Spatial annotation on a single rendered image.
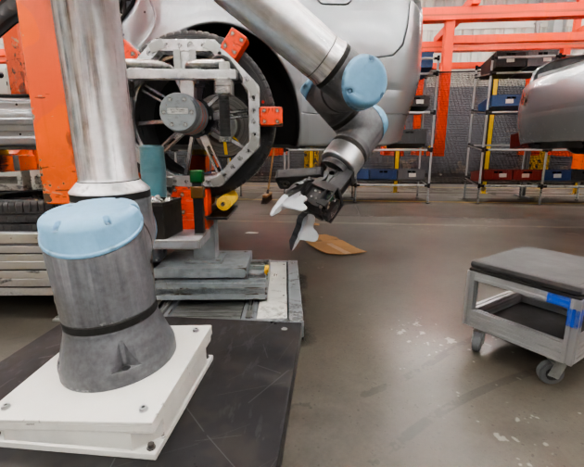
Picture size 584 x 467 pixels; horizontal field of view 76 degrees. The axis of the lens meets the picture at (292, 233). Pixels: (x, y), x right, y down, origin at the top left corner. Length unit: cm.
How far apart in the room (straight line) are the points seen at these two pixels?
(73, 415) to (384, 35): 191
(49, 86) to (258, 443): 141
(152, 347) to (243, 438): 20
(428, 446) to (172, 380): 70
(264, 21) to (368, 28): 141
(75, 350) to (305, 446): 62
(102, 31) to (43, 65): 90
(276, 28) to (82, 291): 51
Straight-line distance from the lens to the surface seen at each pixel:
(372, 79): 73
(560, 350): 143
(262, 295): 165
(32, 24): 174
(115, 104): 80
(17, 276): 196
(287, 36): 70
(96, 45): 80
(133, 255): 64
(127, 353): 67
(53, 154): 168
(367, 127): 88
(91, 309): 65
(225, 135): 130
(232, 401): 71
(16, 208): 202
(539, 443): 125
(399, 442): 112
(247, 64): 164
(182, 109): 142
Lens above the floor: 72
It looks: 12 degrees down
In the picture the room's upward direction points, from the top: straight up
